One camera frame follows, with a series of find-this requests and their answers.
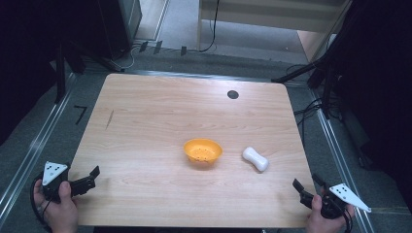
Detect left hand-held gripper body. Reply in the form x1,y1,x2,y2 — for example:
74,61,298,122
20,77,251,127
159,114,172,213
41,160,97,204

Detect white bone-shaped soap bar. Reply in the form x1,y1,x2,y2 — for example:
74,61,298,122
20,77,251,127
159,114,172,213
241,146,270,173

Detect dark cabinet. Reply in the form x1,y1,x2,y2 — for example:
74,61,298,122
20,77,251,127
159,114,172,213
95,0,144,61

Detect metal floor rail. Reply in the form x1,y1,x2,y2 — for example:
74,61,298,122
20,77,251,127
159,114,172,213
0,73,78,224
309,88,377,233
124,69,274,83

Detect black tape corner mark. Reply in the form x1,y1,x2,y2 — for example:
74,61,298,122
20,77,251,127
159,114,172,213
73,105,88,126

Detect dark curtain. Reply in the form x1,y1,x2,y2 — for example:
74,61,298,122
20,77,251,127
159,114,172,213
0,0,108,147
324,0,412,215

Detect orange perforated plastic bowl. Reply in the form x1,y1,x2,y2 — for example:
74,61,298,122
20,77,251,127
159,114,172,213
183,138,223,165

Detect person's right hand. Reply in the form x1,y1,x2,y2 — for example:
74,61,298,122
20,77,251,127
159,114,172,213
305,192,356,233

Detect black floor cables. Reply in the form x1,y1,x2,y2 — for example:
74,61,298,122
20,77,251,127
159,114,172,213
292,96,344,137

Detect white floor cable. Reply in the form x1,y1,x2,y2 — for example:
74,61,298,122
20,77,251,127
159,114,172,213
119,44,136,72

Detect black metal stand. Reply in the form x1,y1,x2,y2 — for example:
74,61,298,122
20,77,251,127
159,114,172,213
53,41,68,105
271,56,339,120

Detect black hanging cable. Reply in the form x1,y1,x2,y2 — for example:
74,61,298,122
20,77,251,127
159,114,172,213
197,0,222,53

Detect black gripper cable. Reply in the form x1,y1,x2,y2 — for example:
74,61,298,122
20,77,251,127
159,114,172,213
29,176,52,233
342,209,355,233

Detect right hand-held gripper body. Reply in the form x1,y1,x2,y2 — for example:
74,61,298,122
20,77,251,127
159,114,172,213
299,183,372,220

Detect person's left hand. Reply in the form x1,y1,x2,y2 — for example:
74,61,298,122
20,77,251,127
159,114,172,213
33,179,79,233

